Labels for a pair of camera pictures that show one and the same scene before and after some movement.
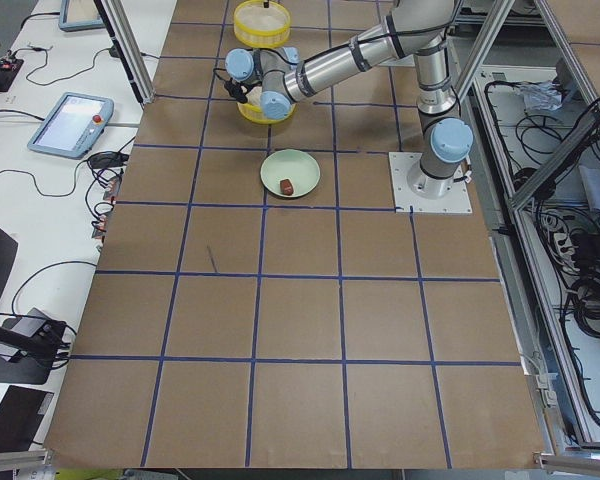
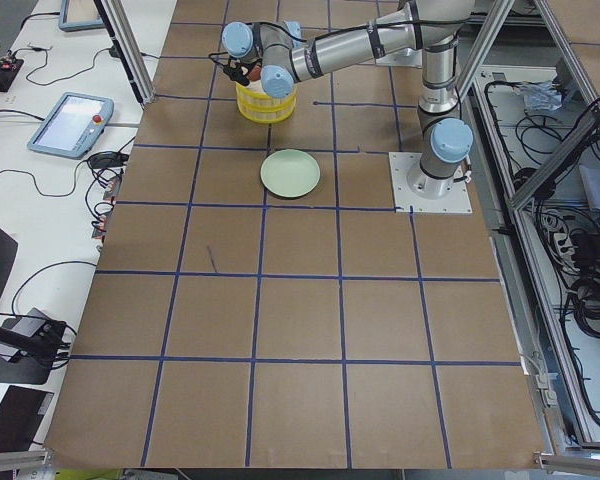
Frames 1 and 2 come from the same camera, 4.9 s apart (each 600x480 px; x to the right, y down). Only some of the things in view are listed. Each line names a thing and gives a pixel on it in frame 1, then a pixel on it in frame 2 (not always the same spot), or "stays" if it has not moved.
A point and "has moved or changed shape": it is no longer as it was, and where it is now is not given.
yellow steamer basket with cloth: (267, 108) stays
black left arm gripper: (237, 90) -> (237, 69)
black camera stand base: (36, 356) stays
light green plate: (300, 167) stays
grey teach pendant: (73, 126) stays
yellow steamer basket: (262, 24) has moved or changed shape
